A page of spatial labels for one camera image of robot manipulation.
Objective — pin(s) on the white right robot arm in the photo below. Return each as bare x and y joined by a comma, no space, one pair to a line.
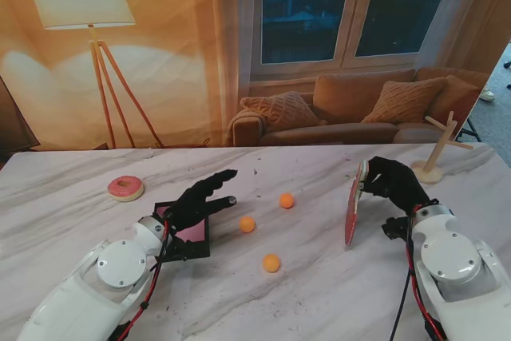
451,261

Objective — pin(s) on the wooden mug tree stand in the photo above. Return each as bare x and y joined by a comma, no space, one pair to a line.
433,157

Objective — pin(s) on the black storage box pink inside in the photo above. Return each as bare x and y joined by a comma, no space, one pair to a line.
195,233

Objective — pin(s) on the orange ping pong ball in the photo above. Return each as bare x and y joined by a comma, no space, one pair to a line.
286,200
247,224
271,263

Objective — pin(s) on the pink frosted toy donut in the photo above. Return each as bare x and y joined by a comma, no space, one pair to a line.
120,193

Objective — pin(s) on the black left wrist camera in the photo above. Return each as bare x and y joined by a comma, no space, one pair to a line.
173,247

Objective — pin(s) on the white shoe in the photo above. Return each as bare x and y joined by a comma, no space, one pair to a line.
488,95

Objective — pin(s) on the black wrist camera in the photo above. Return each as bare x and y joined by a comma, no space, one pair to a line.
395,227
173,247

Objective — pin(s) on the red and black ping pong bat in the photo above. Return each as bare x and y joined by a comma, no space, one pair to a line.
351,217

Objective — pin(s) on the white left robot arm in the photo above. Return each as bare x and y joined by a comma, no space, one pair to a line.
120,269

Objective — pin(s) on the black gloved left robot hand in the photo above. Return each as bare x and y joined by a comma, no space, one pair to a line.
191,209

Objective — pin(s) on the black tripod legs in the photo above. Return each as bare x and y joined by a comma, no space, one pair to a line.
471,127

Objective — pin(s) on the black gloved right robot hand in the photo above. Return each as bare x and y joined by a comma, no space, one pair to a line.
399,185

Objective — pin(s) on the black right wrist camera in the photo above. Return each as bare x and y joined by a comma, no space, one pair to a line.
395,227

